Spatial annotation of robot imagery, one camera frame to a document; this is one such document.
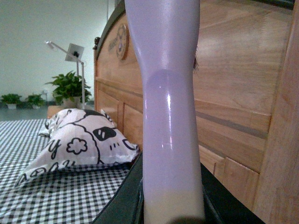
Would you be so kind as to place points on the small potted plant middle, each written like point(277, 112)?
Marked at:
point(35, 101)

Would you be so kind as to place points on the small potted plant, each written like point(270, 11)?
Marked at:
point(11, 100)
point(35, 101)

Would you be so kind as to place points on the black white checkered bedsheet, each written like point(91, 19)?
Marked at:
point(65, 197)

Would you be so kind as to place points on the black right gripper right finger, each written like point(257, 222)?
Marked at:
point(221, 207)

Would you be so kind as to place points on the black white cartoon pillow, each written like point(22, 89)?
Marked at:
point(80, 139)

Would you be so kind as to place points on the beige hand brush black bristles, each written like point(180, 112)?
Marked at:
point(164, 35)

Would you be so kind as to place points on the wooden bed headboard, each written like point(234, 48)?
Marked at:
point(246, 97)

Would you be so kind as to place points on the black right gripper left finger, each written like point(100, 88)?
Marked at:
point(126, 206)

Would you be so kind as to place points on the large potted green plant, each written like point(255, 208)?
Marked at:
point(68, 89)

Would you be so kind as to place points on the small potted plant left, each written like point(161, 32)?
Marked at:
point(11, 100)

